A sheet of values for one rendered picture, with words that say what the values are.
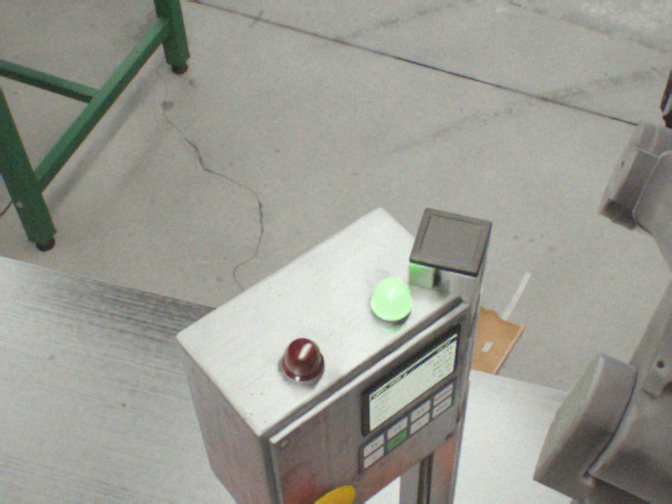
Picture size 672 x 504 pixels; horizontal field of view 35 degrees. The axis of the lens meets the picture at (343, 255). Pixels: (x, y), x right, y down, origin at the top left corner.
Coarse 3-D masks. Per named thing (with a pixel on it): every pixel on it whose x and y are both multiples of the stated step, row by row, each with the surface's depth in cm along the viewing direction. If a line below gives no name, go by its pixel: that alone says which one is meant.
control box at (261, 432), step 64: (320, 256) 70; (384, 256) 70; (256, 320) 67; (320, 320) 67; (448, 320) 68; (192, 384) 70; (256, 384) 65; (320, 384) 64; (256, 448) 64; (320, 448) 68
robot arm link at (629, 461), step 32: (640, 128) 77; (640, 160) 73; (608, 192) 79; (640, 192) 74; (640, 224) 73; (640, 352) 45; (640, 384) 42; (640, 416) 42; (608, 448) 43; (640, 448) 42; (608, 480) 43; (640, 480) 42
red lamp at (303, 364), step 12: (288, 348) 64; (300, 348) 63; (312, 348) 64; (288, 360) 63; (300, 360) 63; (312, 360) 63; (324, 360) 65; (288, 372) 64; (300, 372) 64; (312, 372) 64; (300, 384) 64
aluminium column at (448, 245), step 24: (432, 216) 69; (456, 216) 69; (432, 240) 68; (456, 240) 68; (480, 240) 68; (432, 264) 67; (456, 264) 67; (480, 264) 67; (456, 288) 68; (456, 432) 83; (432, 456) 89; (456, 456) 89; (408, 480) 92; (432, 480) 90; (456, 480) 98
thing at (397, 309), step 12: (384, 288) 66; (396, 288) 66; (408, 288) 67; (372, 300) 67; (384, 300) 66; (396, 300) 66; (408, 300) 67; (372, 312) 67; (384, 312) 66; (396, 312) 66; (408, 312) 67
